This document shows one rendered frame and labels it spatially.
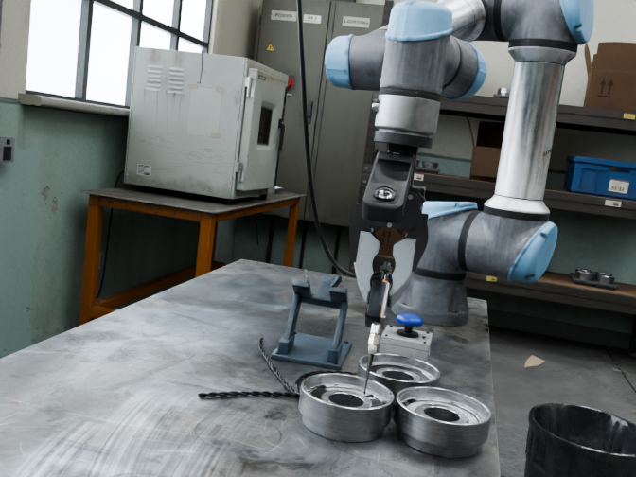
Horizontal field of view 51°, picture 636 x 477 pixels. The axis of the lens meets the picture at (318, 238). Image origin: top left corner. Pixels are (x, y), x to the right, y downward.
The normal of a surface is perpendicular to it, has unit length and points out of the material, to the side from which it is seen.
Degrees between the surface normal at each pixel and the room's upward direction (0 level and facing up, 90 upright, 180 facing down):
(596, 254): 90
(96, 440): 0
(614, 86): 93
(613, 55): 89
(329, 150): 90
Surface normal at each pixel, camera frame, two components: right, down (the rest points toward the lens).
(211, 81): -0.23, 0.11
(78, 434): 0.12, -0.98
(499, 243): -0.57, 0.07
